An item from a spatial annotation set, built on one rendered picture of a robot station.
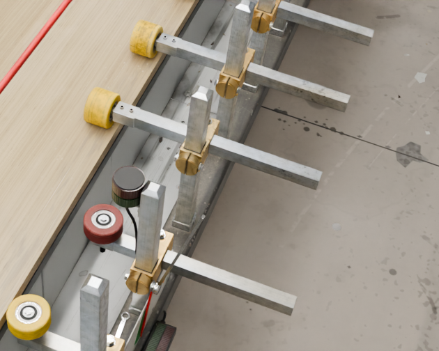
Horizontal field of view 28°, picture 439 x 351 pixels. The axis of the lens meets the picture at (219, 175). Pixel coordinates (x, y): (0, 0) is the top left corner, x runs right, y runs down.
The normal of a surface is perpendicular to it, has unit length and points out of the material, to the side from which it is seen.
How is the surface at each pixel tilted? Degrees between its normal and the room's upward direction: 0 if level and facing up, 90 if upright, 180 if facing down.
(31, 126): 0
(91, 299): 90
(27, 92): 0
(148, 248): 90
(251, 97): 0
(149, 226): 90
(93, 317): 90
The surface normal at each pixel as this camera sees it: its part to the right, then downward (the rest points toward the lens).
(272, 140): 0.12, -0.64
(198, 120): -0.33, 0.70
